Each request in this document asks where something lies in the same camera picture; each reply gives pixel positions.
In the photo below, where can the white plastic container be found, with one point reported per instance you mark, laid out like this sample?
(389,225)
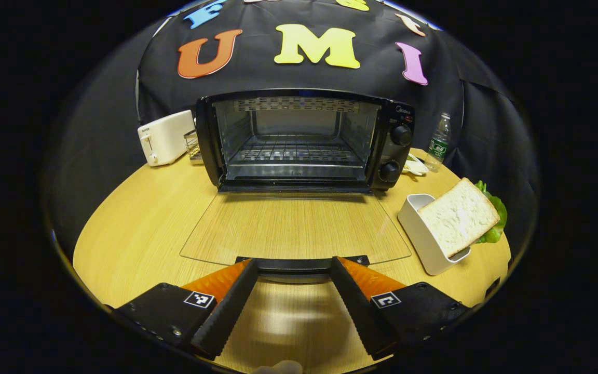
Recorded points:
(423,236)

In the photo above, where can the black electric oven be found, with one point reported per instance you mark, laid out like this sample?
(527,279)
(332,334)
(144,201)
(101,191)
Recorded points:
(400,156)

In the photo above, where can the clear plastic water bottle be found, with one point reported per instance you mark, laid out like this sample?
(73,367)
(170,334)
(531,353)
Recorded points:
(438,145)

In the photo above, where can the small white dish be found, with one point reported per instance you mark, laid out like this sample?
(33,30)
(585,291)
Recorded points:
(414,166)

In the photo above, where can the lettuce sandwich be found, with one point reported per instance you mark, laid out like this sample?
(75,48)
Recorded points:
(457,215)

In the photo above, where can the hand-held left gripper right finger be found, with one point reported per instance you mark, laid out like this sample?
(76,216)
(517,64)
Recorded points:
(358,309)

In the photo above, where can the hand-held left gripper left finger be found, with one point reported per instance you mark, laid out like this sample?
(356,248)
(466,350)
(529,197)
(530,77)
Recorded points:
(229,309)

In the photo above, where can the white toaster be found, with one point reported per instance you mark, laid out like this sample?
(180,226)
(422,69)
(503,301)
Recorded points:
(166,137)

